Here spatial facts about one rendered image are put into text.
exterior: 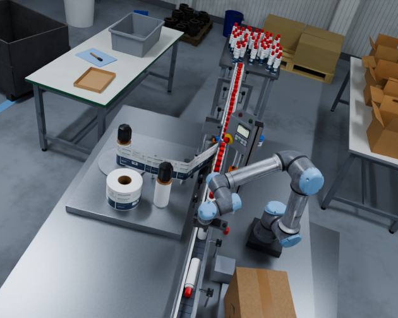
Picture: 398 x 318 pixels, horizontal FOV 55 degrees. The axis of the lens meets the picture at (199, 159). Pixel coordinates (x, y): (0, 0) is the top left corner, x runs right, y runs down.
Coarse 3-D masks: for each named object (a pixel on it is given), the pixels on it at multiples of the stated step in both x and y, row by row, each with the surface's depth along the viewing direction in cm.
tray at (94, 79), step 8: (88, 72) 345; (96, 72) 348; (104, 72) 348; (80, 80) 332; (88, 80) 335; (96, 80) 337; (104, 80) 339; (88, 88) 321; (96, 88) 326; (104, 88) 329
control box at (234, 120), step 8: (232, 112) 205; (232, 120) 204; (240, 120) 201; (248, 120) 202; (256, 120) 203; (232, 128) 206; (248, 128) 198; (224, 136) 213; (232, 136) 209; (232, 144) 211; (240, 144) 207; (240, 152) 209
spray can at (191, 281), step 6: (198, 258) 195; (192, 264) 192; (198, 264) 193; (192, 270) 189; (198, 270) 191; (192, 276) 186; (186, 282) 184; (192, 282) 184; (186, 288) 182; (192, 288) 183; (186, 294) 181
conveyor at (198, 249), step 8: (200, 240) 210; (200, 248) 207; (192, 256) 202; (200, 256) 202; (184, 288) 186; (184, 296) 183; (192, 296) 184; (184, 304) 180; (192, 304) 181; (184, 312) 177
